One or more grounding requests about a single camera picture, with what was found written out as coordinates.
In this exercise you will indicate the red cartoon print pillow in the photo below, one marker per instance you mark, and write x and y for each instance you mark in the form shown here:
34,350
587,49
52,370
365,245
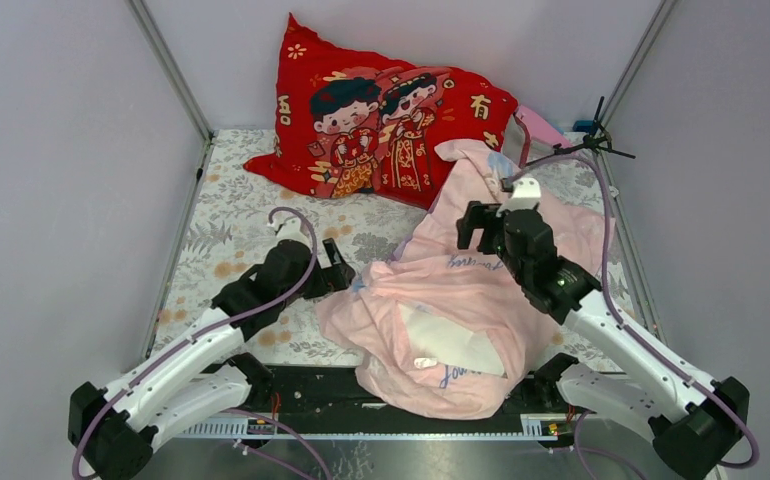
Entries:
350,121

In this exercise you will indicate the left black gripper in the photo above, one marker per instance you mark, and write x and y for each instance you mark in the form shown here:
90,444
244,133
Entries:
335,277

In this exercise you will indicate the blue object at corner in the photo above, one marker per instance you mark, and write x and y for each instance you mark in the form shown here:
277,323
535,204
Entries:
584,125

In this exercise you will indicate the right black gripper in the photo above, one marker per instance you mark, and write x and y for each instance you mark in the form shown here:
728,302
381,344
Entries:
479,216

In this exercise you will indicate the pink cloth at back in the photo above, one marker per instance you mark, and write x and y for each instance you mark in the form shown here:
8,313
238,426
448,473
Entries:
540,130

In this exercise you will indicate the black tripod stand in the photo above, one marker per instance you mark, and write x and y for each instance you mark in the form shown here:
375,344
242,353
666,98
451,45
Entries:
596,139

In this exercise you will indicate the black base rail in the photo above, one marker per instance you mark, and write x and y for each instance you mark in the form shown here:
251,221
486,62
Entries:
329,402

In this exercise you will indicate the pink pillowcase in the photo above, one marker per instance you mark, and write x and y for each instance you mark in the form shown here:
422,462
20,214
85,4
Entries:
429,272

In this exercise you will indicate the floral bed sheet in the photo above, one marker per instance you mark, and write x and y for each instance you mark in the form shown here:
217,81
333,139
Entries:
228,232

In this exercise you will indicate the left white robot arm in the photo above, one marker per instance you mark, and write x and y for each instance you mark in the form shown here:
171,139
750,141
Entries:
117,428

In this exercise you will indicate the white pillow yellow trim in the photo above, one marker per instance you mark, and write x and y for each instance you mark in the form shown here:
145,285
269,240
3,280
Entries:
437,340

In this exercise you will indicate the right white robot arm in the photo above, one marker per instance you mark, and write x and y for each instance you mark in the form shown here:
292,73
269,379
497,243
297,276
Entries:
691,419

